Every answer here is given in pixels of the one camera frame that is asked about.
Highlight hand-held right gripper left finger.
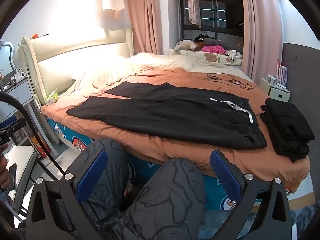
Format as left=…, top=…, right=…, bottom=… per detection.
left=25, top=149, right=118, bottom=240

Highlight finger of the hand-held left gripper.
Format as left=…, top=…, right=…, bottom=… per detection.
left=0, top=117, right=27, bottom=133

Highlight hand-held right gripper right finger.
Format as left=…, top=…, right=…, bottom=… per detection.
left=209, top=149, right=293, bottom=240

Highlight black pants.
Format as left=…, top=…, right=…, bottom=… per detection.
left=65, top=82, right=268, bottom=150

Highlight person's left hand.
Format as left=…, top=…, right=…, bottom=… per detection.
left=0, top=155, right=10, bottom=189

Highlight person's left leg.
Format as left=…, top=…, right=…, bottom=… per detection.
left=57, top=137, right=130, bottom=230

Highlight person's leg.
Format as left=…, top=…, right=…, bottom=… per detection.
left=57, top=137, right=130, bottom=230
left=112, top=157, right=207, bottom=240

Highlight white chair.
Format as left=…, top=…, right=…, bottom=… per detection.
left=0, top=145, right=38, bottom=228

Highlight orange box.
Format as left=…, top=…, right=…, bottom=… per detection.
left=30, top=127, right=52, bottom=158

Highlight grey bedside table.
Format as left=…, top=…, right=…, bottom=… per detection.
left=0, top=75, right=34, bottom=110

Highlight green tissue box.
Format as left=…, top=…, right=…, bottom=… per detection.
left=46, top=89, right=59, bottom=104

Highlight orange blanket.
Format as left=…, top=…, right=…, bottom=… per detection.
left=41, top=66, right=312, bottom=193

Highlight person's right leg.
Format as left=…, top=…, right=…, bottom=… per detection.
left=112, top=157, right=207, bottom=240

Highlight folded black clothes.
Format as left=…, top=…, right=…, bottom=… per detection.
left=259, top=98, right=316, bottom=163

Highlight cream padded headboard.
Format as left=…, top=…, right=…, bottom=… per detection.
left=18, top=27, right=133, bottom=105

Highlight white nightstand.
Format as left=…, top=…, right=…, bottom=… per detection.
left=259, top=76, right=292, bottom=103

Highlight white desk organizer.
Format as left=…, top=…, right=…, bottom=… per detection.
left=274, top=59, right=289, bottom=87

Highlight black white spotted cloth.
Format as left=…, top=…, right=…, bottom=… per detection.
left=225, top=51, right=243, bottom=61

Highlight cream bear print pillow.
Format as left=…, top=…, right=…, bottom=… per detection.
left=170, top=49, right=243, bottom=67

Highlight pink plush toy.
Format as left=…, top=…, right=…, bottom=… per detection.
left=201, top=45, right=227, bottom=54

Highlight beige plush toy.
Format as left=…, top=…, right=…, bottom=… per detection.
left=174, top=39, right=198, bottom=53

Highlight black plush toy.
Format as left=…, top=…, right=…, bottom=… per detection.
left=194, top=34, right=220, bottom=46

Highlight pink curtain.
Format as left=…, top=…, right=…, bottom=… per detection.
left=121, top=0, right=170, bottom=55
left=237, top=0, right=284, bottom=83

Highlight dark window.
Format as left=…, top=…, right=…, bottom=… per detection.
left=178, top=0, right=244, bottom=43

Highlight floral hanging garment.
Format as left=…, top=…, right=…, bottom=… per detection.
left=187, top=0, right=202, bottom=28

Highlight thick black cable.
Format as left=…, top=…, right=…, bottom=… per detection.
left=0, top=91, right=67, bottom=178

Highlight black earphone cable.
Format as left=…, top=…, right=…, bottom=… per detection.
left=206, top=73, right=254, bottom=90

